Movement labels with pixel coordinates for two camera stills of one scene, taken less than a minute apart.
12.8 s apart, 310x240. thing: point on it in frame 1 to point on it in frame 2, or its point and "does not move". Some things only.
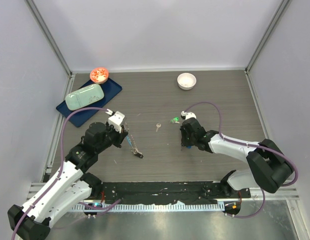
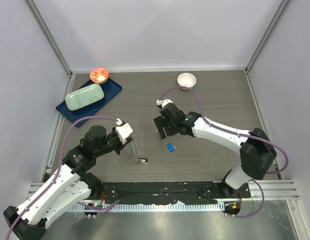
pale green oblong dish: [83, 97] does not move
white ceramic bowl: [186, 81] does not move
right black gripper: [185, 142] to [158, 121]
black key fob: [139, 155] to [143, 159]
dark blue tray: [111, 88] does not move
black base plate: [189, 192] does not move
